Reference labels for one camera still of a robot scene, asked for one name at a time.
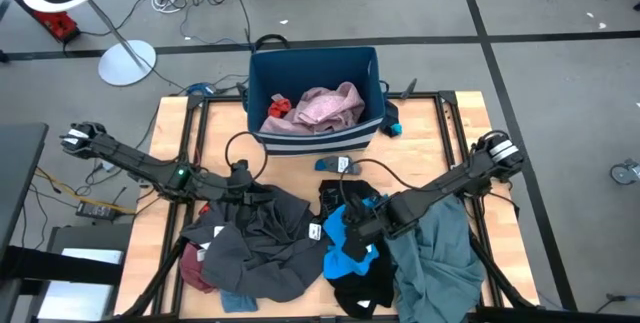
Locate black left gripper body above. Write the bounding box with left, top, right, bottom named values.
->
left=227, top=159, right=257, bottom=200

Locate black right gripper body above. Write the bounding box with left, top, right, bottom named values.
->
left=343, top=193, right=421, bottom=245

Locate bright blue garment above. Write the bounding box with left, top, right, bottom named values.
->
left=322, top=193, right=389, bottom=281

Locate black garment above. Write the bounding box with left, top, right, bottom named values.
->
left=318, top=178, right=397, bottom=320

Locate dark grey shirt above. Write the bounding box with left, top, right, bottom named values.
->
left=180, top=182, right=331, bottom=304

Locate teal grey shirt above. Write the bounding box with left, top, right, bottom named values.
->
left=384, top=193, right=486, bottom=323

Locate grey blue sock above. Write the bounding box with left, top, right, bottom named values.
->
left=313, top=155, right=363, bottom=176

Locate red small garment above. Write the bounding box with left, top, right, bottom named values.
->
left=267, top=93, right=293, bottom=119

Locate maroon garment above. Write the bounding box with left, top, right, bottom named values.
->
left=178, top=241, right=219, bottom=294

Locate dusty blue small garment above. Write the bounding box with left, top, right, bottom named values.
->
left=219, top=290, right=259, bottom=314

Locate pink knit garment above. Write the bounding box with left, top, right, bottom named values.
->
left=259, top=81, right=366, bottom=137

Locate dark teal sock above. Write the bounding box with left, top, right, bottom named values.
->
left=378, top=100, right=404, bottom=138

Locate navy white striped fabric basket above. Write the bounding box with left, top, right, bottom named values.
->
left=243, top=33, right=391, bottom=158

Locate black power adapter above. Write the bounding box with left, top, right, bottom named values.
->
left=74, top=200, right=119, bottom=222

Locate white floor stand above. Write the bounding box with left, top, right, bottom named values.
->
left=20, top=0, right=157, bottom=88

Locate grey cabinet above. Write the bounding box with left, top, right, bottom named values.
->
left=37, top=222, right=132, bottom=323

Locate black bar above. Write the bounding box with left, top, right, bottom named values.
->
left=0, top=245, right=124, bottom=287

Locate black side desk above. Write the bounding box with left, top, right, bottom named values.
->
left=0, top=122, right=50, bottom=264

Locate grey caster wheel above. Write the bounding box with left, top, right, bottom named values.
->
left=609, top=159, right=640, bottom=187

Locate red tool cart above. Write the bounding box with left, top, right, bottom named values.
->
left=0, top=0, right=81, bottom=44

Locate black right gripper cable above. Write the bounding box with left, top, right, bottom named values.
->
left=339, top=157, right=436, bottom=209

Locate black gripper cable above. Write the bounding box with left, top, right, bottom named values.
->
left=339, top=157, right=436, bottom=209
left=223, top=130, right=270, bottom=184

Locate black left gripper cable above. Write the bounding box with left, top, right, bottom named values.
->
left=223, top=130, right=270, bottom=184

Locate blue cable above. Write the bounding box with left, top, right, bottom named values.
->
left=187, top=81, right=217, bottom=97

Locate black aluminium table frame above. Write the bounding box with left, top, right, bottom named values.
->
left=119, top=90, right=541, bottom=323

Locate yellow floor cable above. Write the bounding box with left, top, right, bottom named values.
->
left=34, top=165, right=137, bottom=215

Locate black floor cable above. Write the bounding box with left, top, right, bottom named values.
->
left=177, top=0, right=254, bottom=52
left=594, top=291, right=640, bottom=315

